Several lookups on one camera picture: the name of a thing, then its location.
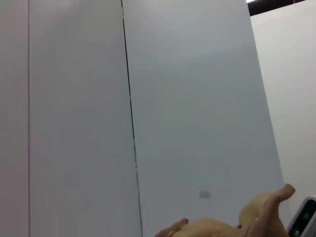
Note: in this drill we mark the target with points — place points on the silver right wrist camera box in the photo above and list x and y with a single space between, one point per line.
303 217

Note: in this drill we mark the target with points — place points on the khaki canvas food bag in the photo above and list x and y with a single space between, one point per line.
222 228

